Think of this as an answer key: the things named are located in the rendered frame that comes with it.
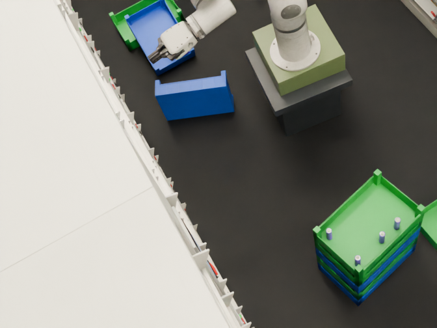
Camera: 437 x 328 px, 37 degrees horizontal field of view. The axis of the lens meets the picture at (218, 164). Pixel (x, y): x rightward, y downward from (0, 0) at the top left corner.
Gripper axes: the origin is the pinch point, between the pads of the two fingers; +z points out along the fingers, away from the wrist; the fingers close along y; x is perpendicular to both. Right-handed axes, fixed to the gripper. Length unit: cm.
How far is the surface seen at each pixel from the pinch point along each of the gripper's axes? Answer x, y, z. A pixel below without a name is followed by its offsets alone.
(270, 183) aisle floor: -66, -33, -5
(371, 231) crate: -38, -81, -26
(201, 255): 94, -110, -3
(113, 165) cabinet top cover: 115, -105, -4
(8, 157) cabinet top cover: 117, -97, 5
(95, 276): 117, -115, 2
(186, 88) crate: -44.5, 14.3, 1.2
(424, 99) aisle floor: -81, -34, -76
